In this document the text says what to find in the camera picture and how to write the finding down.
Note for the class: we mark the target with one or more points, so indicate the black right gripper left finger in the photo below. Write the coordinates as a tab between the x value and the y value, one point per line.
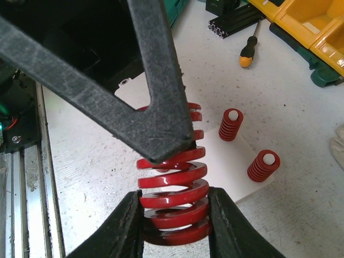
121	233

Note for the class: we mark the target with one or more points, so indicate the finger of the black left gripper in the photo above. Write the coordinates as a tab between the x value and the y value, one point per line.
148	113

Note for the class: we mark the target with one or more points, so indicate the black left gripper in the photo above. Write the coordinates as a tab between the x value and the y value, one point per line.
95	37

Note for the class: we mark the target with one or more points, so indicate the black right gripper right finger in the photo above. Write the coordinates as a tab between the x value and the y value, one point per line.
232	234

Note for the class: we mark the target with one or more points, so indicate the white peg base plate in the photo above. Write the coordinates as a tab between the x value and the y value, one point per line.
227	162

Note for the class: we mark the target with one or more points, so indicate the beige work glove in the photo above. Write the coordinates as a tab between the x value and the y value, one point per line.
336	146

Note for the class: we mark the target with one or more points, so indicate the black battery charger box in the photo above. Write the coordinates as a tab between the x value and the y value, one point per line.
221	7

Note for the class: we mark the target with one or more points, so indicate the black aluminium extrusion profile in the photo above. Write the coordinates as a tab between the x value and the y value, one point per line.
235	21

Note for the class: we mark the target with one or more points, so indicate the yellow storage bin row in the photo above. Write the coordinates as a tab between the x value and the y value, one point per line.
317	25

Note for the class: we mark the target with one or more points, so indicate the black orange handled screwdriver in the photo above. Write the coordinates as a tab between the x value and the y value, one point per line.
247	53

